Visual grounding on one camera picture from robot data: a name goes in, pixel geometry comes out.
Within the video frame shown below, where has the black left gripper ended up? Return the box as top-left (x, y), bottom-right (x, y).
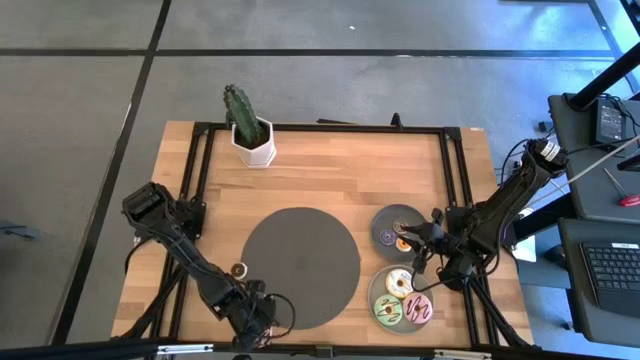
top-left (219, 279), bottom-right (279, 351)

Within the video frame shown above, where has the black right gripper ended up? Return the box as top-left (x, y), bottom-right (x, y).
top-left (399, 222), bottom-right (459, 274)

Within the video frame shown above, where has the large white iced donut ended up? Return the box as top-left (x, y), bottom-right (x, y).
top-left (385, 268), bottom-right (415, 300)

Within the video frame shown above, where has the large pink iced donut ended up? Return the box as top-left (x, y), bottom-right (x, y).
top-left (402, 292), bottom-right (434, 325)

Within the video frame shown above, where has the large green iced donut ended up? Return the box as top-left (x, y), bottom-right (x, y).
top-left (373, 294), bottom-right (404, 327)

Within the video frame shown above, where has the grey round plate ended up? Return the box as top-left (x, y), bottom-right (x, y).
top-left (367, 264), bottom-right (435, 335)
top-left (370, 203), bottom-right (429, 264)

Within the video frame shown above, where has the round grey woven placemat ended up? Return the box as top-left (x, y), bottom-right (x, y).
top-left (240, 207), bottom-right (362, 331)

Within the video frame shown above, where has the black side desk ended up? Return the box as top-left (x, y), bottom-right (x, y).
top-left (557, 217), bottom-right (640, 346)
top-left (547, 92), bottom-right (640, 224)

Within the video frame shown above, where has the white angular plant pot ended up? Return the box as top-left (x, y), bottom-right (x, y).
top-left (230, 116), bottom-right (277, 169)

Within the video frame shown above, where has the black overhead rig bar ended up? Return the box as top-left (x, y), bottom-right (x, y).
top-left (0, 338), bottom-right (640, 360)

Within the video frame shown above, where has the thin white rod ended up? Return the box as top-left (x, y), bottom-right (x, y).
top-left (524, 134), bottom-right (640, 209)

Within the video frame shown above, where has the black laptop keyboard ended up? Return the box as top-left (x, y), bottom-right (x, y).
top-left (579, 242), bottom-right (640, 319)

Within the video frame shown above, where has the green cactus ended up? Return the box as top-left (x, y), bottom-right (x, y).
top-left (222, 83), bottom-right (264, 146)

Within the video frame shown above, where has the black power device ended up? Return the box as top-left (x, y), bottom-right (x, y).
top-left (594, 98), bottom-right (627, 145)

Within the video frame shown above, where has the black diagonal pole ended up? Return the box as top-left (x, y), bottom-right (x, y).
top-left (569, 42), bottom-right (640, 110)

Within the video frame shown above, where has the dark floor object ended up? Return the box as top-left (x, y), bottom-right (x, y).
top-left (0, 219), bottom-right (41, 242)

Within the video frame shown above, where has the black cable loop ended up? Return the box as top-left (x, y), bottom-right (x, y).
top-left (269, 292), bottom-right (298, 340)
top-left (422, 249), bottom-right (501, 294)

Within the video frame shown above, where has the black aluminium table frame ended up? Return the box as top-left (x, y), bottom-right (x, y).
top-left (112, 121), bottom-right (536, 351)

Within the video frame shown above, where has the red handled screwdriver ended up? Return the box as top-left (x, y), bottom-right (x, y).
top-left (602, 167), bottom-right (640, 208)

